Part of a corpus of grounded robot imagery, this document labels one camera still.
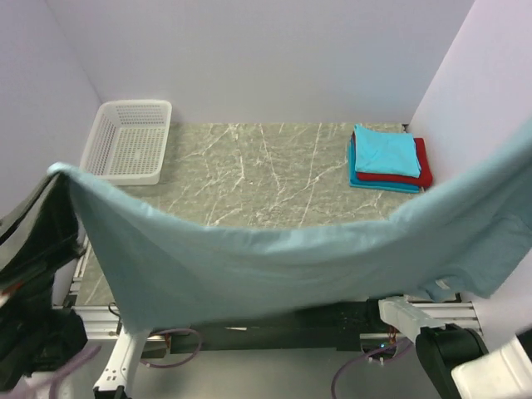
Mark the white perforated plastic basket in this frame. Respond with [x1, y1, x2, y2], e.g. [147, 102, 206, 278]
[80, 100, 172, 186]

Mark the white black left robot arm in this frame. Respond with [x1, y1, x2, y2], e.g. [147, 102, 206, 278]
[1, 173, 140, 395]

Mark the grey-blue t-shirt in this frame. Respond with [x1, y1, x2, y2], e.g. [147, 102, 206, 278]
[48, 124, 531, 333]

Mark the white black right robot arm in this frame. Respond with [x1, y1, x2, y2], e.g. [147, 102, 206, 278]
[378, 297, 531, 398]

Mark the teal folded t-shirt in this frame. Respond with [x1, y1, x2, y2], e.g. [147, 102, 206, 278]
[347, 135, 421, 194]

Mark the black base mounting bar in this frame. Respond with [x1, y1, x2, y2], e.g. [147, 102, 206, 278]
[191, 300, 392, 352]

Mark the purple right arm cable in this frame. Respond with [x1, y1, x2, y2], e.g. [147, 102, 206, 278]
[331, 338, 411, 399]

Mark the light blue folded t-shirt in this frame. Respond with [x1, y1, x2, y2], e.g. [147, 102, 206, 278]
[354, 125, 421, 178]

